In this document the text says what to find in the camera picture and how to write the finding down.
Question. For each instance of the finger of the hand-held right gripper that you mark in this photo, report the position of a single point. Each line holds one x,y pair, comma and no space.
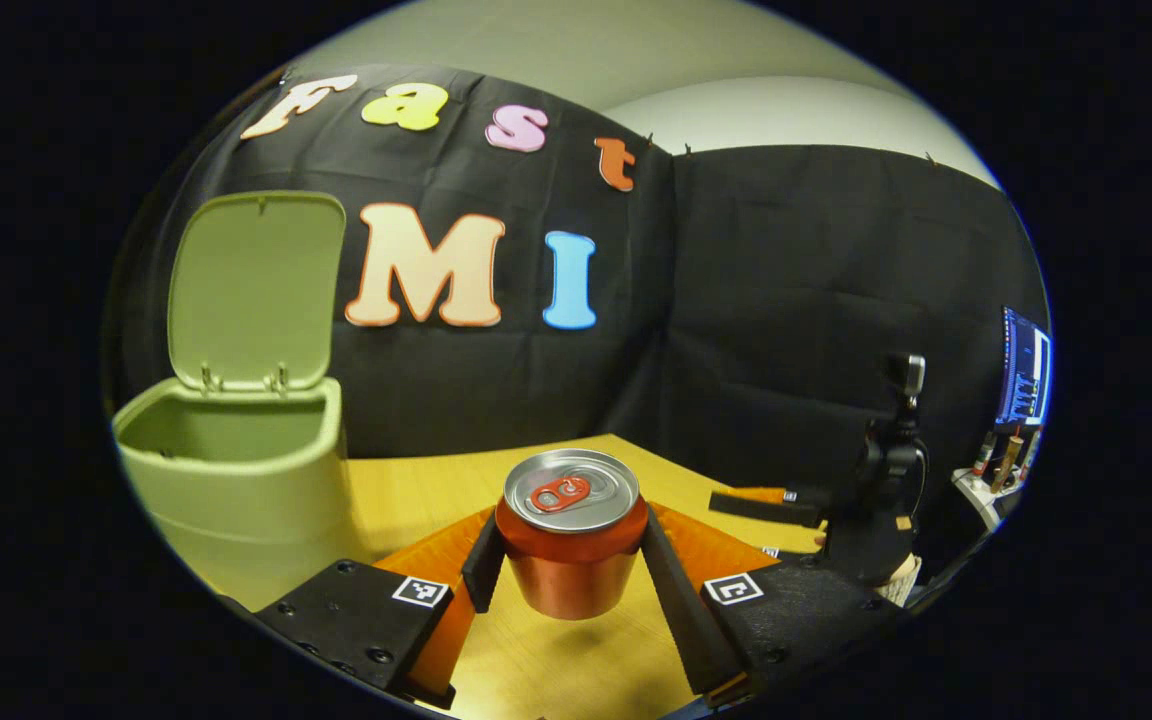
766,508

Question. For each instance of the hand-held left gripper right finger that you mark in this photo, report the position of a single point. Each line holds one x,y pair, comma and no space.
696,620

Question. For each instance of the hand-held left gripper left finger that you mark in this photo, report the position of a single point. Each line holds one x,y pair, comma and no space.
346,615

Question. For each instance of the red pop can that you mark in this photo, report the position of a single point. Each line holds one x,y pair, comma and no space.
571,560

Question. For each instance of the green desktop garbage bin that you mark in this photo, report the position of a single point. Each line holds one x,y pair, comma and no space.
236,480

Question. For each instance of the wooden desktop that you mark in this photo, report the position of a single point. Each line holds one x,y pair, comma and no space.
416,490

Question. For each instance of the white side desk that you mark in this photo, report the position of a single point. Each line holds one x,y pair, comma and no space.
976,495

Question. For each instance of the computer monitor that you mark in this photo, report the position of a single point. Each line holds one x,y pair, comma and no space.
1024,370

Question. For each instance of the black backdrop cloth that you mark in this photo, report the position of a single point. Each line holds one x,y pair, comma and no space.
786,300

